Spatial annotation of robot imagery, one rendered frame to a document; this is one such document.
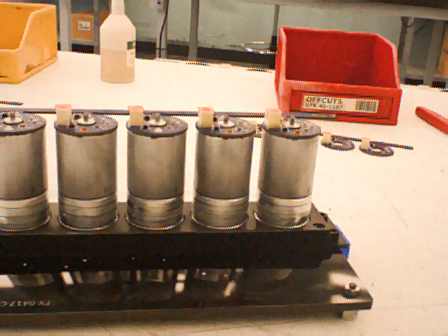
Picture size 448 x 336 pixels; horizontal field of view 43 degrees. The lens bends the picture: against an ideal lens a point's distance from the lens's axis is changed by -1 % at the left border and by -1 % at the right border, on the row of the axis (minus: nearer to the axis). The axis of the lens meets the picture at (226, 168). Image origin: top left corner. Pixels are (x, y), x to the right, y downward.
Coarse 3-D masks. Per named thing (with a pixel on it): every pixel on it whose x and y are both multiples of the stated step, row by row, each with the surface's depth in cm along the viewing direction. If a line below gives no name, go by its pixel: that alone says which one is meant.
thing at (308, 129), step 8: (280, 120) 25; (288, 120) 25; (296, 120) 25; (304, 120) 25; (264, 128) 24; (280, 128) 23; (304, 128) 24; (312, 128) 24; (320, 128) 24; (280, 136) 23; (288, 136) 23; (296, 136) 23; (304, 136) 23; (312, 136) 23
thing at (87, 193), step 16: (64, 144) 22; (80, 144) 22; (96, 144) 22; (112, 144) 23; (64, 160) 22; (80, 160) 22; (96, 160) 22; (112, 160) 23; (64, 176) 22; (80, 176) 22; (96, 176) 22; (112, 176) 23; (64, 192) 23; (80, 192) 22; (96, 192) 23; (112, 192) 23; (64, 208) 23; (80, 208) 23; (96, 208) 23; (112, 208) 24; (64, 224) 23; (80, 224) 23; (96, 224) 23
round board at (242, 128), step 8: (216, 120) 24; (232, 120) 24; (240, 120) 24; (200, 128) 23; (208, 128) 23; (216, 128) 23; (224, 128) 23; (232, 128) 23; (240, 128) 23; (248, 128) 23; (216, 136) 23; (224, 136) 23; (232, 136) 23; (240, 136) 23
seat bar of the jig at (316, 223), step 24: (120, 216) 24; (312, 216) 26; (0, 240) 22; (24, 240) 23; (48, 240) 23; (72, 240) 23; (96, 240) 23; (120, 240) 23; (144, 240) 23; (168, 240) 24; (192, 240) 24; (216, 240) 24; (240, 240) 24; (264, 240) 24; (288, 240) 24; (312, 240) 25
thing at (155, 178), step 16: (160, 128) 22; (128, 144) 23; (144, 144) 22; (160, 144) 22; (176, 144) 23; (128, 160) 23; (144, 160) 23; (160, 160) 23; (176, 160) 23; (128, 176) 23; (144, 176) 23; (160, 176) 23; (176, 176) 23; (128, 192) 24; (144, 192) 23; (160, 192) 23; (176, 192) 23; (128, 208) 24; (144, 208) 23; (160, 208) 23; (176, 208) 24; (144, 224) 24; (160, 224) 24; (176, 224) 24
